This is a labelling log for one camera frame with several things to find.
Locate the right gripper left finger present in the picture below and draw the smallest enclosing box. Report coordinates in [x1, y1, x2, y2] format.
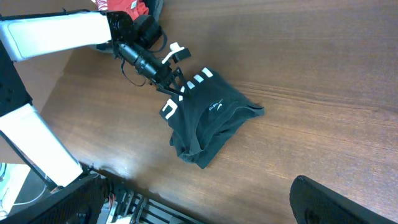
[1, 174, 109, 224]

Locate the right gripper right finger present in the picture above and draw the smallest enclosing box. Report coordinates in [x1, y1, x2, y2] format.
[289, 175, 395, 224]

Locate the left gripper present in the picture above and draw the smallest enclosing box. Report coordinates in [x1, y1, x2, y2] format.
[117, 44, 187, 96]

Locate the dark green t-shirt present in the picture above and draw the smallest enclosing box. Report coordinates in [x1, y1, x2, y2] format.
[159, 67, 265, 169]

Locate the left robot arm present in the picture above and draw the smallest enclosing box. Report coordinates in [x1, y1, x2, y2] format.
[1, 10, 189, 188]

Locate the folded grey garment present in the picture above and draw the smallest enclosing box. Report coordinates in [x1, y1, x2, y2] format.
[92, 0, 164, 22]

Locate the folded red printed t-shirt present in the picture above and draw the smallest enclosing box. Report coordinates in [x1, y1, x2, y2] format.
[91, 0, 149, 20]

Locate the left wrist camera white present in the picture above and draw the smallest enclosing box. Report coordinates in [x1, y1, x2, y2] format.
[162, 42, 191, 64]

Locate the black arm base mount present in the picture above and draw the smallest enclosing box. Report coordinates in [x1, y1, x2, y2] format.
[98, 182, 201, 224]

